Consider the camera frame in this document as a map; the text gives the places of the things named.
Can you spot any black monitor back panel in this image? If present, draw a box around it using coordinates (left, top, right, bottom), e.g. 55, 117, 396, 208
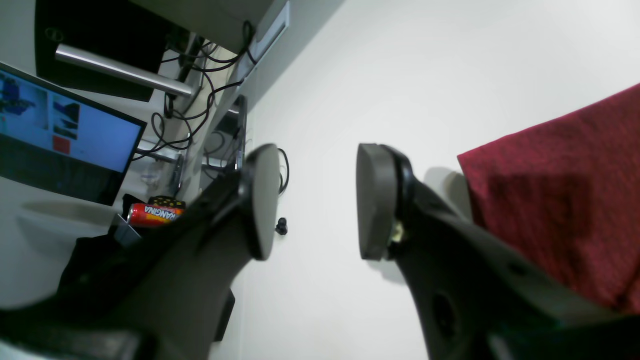
34, 0, 175, 102

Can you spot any dark red long-sleeve shirt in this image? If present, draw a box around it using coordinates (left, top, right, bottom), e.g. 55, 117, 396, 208
457, 84, 640, 314

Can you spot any computer monitor blue screen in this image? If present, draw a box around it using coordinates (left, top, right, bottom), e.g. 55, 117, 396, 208
0, 63, 146, 206

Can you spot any black cable bundle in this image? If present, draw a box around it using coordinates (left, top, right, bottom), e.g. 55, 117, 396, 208
132, 20, 291, 196

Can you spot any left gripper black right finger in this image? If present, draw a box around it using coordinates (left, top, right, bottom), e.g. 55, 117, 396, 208
356, 143, 640, 360

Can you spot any red Orangina soda can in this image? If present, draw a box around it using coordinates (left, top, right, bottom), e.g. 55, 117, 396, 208
125, 203, 185, 228

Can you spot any silver metal bar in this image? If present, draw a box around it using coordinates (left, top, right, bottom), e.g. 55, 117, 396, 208
55, 44, 194, 97

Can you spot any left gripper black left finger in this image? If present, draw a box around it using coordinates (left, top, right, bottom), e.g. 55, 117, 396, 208
1, 143, 281, 360

